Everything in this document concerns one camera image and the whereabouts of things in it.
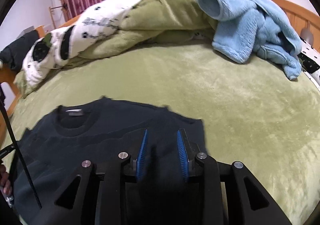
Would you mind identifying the dark navy sweatshirt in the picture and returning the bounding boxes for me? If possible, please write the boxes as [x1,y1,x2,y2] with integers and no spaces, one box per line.
[10,97,206,224]

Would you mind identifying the dark clothes on footboard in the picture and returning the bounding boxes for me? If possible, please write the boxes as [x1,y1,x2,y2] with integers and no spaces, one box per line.
[1,30,40,73]

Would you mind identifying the green plush bed sheet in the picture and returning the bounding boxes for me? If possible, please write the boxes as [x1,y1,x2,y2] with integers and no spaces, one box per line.
[11,42,319,224]

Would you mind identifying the green plush blanket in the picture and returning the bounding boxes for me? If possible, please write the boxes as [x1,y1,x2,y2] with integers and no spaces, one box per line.
[15,0,217,96]

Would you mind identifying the light blue fleece garment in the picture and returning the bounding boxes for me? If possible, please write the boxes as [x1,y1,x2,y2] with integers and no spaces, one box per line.
[196,0,302,81]

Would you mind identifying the white black patterned pillow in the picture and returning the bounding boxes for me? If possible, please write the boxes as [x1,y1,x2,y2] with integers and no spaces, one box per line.
[298,37,320,89]

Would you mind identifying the white black patterned quilt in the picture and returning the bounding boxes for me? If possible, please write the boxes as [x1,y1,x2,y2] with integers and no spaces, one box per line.
[22,0,141,88]

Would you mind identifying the black cable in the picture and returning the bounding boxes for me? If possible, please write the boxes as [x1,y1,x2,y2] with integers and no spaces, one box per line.
[0,84,43,210]

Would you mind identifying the wooden bed frame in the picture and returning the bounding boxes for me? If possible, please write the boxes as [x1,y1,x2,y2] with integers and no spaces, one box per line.
[1,0,319,146]

